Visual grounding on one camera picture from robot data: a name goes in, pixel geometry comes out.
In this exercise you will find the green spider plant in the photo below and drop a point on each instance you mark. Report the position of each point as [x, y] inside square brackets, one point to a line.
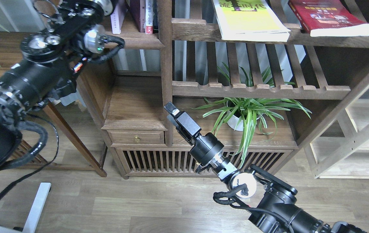
[252, 113]

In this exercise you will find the yellow green cover book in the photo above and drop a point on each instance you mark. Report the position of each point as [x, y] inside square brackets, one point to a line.
[249, 20]

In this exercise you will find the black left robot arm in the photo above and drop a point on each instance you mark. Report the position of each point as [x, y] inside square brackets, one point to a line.
[52, 60]

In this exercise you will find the dark upright book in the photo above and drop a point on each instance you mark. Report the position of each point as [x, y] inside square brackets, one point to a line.
[155, 22]

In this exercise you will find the white plant pot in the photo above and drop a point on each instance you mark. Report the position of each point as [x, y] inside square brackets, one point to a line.
[236, 123]

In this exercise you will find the red white spine book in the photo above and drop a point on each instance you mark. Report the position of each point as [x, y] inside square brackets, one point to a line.
[149, 13]

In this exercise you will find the white lavender cover book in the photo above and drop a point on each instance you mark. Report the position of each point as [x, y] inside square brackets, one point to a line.
[118, 15]

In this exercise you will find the dark wooden bookshelf cabinet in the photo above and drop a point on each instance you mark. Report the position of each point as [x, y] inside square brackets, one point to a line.
[195, 63]

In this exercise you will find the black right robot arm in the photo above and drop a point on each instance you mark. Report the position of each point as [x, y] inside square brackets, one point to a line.
[269, 200]

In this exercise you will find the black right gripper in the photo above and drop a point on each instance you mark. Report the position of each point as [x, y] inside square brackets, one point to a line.
[207, 150]

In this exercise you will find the red cover book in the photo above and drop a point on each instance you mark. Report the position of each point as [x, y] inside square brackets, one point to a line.
[327, 18]

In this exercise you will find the brass drawer knob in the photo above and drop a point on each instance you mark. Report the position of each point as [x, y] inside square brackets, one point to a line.
[137, 139]

